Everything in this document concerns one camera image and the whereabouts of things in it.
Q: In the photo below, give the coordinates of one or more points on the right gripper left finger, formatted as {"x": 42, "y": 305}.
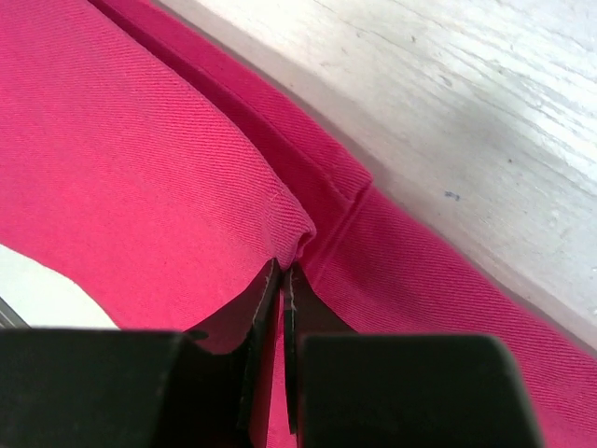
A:
{"x": 208, "y": 386}

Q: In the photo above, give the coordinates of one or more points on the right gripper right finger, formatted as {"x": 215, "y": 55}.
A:
{"x": 350, "y": 389}

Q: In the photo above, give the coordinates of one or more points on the pink trousers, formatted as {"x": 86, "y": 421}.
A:
{"x": 156, "y": 173}

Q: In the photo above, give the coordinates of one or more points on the aluminium front rail frame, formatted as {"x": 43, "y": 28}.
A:
{"x": 9, "y": 315}

